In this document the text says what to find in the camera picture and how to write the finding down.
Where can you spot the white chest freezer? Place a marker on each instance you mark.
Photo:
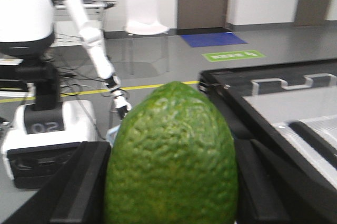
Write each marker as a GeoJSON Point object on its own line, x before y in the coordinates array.
{"type": "Point", "coordinates": [289, 108]}

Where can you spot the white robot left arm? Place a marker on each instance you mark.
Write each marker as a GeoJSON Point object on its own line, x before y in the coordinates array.
{"type": "Point", "coordinates": [93, 42]}

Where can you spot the white folding table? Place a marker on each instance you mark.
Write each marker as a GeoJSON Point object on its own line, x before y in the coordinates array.
{"type": "Point", "coordinates": [65, 31]}

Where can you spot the white humanoid robot body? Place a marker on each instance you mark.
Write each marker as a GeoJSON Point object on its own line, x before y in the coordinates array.
{"type": "Point", "coordinates": [45, 133]}

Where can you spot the light blue plastic basket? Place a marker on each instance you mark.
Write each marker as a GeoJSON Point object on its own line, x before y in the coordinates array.
{"type": "Point", "coordinates": [111, 135]}

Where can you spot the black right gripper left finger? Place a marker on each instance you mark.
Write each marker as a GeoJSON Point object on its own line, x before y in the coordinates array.
{"type": "Point", "coordinates": [74, 194]}

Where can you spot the green avocado front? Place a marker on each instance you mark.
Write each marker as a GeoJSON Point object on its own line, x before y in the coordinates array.
{"type": "Point", "coordinates": [173, 161]}

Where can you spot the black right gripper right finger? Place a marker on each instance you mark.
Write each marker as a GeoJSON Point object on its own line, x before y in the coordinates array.
{"type": "Point", "coordinates": [273, 191]}

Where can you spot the white plastic chair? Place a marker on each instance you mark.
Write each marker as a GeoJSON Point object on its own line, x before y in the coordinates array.
{"type": "Point", "coordinates": [142, 19]}

